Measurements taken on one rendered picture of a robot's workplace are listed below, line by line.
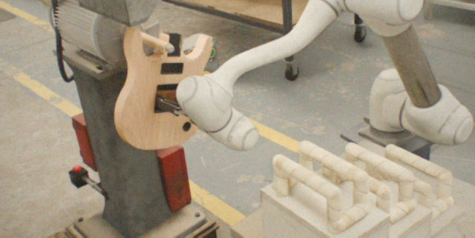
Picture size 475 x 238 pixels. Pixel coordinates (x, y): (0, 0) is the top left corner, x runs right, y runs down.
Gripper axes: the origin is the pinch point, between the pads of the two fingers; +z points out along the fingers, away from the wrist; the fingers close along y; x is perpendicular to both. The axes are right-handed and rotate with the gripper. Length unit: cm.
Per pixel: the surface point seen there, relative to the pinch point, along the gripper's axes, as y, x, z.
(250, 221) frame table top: -8, -18, -54
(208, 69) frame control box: 30.9, 5.0, 17.4
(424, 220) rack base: 10, -3, -92
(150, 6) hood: -18.2, 31.8, -10.1
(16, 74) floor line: 82, -79, 319
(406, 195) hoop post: 7, 2, -87
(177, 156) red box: 34, -38, 33
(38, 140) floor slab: 50, -93, 200
